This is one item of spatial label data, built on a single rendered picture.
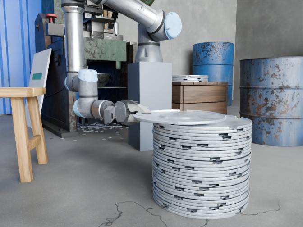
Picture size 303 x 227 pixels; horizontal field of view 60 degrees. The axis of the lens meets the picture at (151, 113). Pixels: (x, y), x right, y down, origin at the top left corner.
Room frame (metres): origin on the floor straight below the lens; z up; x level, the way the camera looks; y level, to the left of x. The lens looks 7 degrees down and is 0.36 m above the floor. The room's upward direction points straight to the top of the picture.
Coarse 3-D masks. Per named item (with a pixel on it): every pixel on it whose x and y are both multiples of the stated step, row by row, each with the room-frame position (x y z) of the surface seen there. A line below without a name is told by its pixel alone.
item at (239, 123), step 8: (232, 120) 0.79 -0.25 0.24; (240, 120) 0.79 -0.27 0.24; (248, 120) 0.78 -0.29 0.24; (184, 128) 0.65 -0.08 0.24; (192, 128) 0.65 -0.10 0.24; (200, 128) 0.64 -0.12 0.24; (208, 128) 0.64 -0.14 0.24; (216, 128) 0.64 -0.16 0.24; (224, 128) 0.64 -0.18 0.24; (232, 128) 0.66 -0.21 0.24; (240, 128) 0.66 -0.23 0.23
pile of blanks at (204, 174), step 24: (168, 144) 0.68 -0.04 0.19; (192, 144) 0.65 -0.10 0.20; (216, 144) 0.64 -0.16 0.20; (240, 144) 0.66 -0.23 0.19; (168, 168) 0.70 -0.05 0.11; (192, 168) 0.65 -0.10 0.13; (216, 168) 0.64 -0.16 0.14; (240, 168) 0.66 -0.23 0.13; (168, 192) 0.68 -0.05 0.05; (192, 192) 0.64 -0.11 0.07; (216, 192) 0.64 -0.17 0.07; (240, 192) 0.67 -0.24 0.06; (192, 216) 0.64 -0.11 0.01; (216, 216) 0.65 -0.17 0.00
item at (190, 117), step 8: (152, 112) 0.93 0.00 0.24; (160, 112) 0.93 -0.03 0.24; (168, 112) 0.93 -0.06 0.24; (176, 112) 0.93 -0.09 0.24; (184, 112) 0.93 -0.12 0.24; (192, 112) 0.93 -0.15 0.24; (200, 112) 0.93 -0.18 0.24; (208, 112) 0.91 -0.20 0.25; (144, 120) 0.72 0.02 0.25; (152, 120) 0.70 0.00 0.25; (160, 120) 0.74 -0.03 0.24; (168, 120) 0.74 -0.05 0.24; (176, 120) 0.74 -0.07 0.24; (184, 120) 0.74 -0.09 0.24; (192, 120) 0.74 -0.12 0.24; (200, 120) 0.74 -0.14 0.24; (208, 120) 0.74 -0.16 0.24; (216, 120) 0.71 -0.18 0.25; (224, 120) 0.75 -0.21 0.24
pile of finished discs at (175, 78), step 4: (172, 76) 1.74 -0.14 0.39; (176, 76) 1.71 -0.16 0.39; (180, 76) 1.70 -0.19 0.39; (184, 76) 1.69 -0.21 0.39; (188, 76) 1.69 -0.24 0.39; (192, 76) 1.69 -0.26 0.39; (196, 76) 1.69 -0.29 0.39; (200, 76) 1.71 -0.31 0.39; (204, 76) 1.73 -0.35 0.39; (172, 80) 1.74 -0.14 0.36; (176, 80) 1.71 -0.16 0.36; (180, 80) 1.70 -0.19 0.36; (184, 80) 1.69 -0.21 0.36; (188, 80) 1.69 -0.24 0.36; (192, 80) 1.69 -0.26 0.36; (196, 80) 1.69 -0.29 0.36; (200, 80) 1.71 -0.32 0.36; (204, 80) 1.73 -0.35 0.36
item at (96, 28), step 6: (90, 18) 1.84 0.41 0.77; (96, 18) 1.81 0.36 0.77; (102, 18) 1.81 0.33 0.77; (108, 18) 1.83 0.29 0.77; (90, 24) 1.89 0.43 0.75; (96, 24) 1.91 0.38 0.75; (102, 24) 1.93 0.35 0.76; (90, 30) 1.89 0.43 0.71; (96, 30) 1.91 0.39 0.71; (102, 30) 1.93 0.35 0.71; (90, 36) 1.89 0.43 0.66; (96, 36) 1.90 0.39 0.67; (102, 36) 1.92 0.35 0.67
